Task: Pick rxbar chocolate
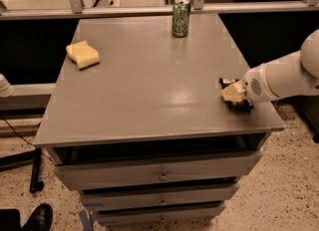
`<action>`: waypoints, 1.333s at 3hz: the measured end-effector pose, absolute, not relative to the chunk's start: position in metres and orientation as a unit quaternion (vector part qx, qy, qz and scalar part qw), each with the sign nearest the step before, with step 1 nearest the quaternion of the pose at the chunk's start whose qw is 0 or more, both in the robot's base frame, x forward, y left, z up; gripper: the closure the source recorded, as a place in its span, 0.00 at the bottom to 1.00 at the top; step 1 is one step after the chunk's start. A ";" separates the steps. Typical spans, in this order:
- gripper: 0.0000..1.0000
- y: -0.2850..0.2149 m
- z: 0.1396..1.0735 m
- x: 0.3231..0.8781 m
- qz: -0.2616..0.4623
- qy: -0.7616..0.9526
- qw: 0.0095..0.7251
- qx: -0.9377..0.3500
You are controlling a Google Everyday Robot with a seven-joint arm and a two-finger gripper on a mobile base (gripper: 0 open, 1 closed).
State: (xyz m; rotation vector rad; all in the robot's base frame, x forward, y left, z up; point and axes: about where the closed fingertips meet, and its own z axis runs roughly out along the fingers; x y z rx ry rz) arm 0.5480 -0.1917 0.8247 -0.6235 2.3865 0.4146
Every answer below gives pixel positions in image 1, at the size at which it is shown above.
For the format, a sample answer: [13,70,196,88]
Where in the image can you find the black metal stand leg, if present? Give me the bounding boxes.
[29,148,44,193]

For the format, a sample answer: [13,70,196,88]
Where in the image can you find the white cylindrical object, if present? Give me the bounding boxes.
[0,74,14,98]

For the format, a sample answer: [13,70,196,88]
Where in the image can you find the black cable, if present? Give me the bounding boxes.
[0,115,56,164]

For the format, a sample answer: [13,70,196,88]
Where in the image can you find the grey drawer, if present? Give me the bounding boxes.
[97,202,224,226]
[81,183,239,211]
[55,150,262,190]

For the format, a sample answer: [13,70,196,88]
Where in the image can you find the middle grey drawer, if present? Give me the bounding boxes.
[81,183,239,211]

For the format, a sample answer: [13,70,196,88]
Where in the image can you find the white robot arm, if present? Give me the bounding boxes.
[221,30,319,105]

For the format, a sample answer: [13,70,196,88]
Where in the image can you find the grey drawer cabinet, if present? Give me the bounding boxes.
[33,13,286,227]

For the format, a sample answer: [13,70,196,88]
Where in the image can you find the yellow sponge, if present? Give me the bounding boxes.
[66,41,100,70]

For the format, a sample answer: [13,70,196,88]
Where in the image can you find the black rxbar chocolate wrapper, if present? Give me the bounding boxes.
[219,78,252,112]

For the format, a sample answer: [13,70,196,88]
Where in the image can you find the black leather shoe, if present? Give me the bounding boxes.
[20,203,53,231]

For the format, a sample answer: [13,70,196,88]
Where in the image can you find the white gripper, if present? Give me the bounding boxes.
[221,64,271,104]

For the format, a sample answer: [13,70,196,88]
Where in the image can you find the blue floor tape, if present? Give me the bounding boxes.
[79,207,106,231]

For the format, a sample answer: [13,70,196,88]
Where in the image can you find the bottom grey drawer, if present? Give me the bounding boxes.
[97,202,224,226]

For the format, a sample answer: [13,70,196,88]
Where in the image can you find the green soda can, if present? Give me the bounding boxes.
[171,0,190,37]

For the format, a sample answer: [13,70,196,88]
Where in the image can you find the top grey drawer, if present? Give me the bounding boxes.
[55,150,262,190]

